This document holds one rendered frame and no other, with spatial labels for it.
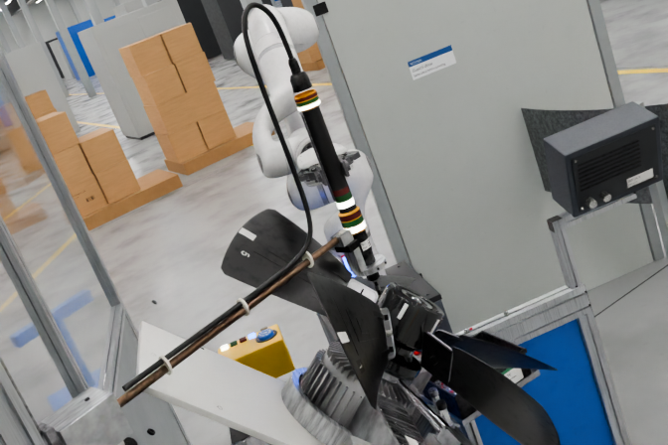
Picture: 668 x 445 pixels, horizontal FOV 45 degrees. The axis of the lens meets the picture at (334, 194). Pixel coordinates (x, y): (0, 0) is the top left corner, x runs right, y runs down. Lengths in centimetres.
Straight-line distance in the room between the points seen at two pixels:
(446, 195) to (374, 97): 55
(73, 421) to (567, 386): 145
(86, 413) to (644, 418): 228
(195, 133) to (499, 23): 652
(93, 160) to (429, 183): 588
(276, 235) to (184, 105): 807
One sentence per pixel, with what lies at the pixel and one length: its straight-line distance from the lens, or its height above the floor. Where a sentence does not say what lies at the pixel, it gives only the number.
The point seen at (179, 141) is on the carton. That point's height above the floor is 38.
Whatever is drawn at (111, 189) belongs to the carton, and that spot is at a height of 28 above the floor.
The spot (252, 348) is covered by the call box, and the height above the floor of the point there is 107.
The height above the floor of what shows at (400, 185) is 84.
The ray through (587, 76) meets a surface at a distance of 372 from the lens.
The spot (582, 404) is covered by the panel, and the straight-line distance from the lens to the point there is 235.
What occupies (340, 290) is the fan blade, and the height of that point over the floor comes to 137.
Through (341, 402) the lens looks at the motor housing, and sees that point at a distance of 148.
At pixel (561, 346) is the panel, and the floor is 71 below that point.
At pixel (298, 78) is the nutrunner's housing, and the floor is 168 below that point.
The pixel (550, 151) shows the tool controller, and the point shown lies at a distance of 207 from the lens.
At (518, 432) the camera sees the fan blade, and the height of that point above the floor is 101.
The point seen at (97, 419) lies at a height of 139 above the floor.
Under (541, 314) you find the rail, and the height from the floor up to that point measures 83.
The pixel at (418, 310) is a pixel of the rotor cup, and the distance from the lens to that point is 146.
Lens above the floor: 188
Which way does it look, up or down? 16 degrees down
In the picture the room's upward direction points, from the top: 21 degrees counter-clockwise
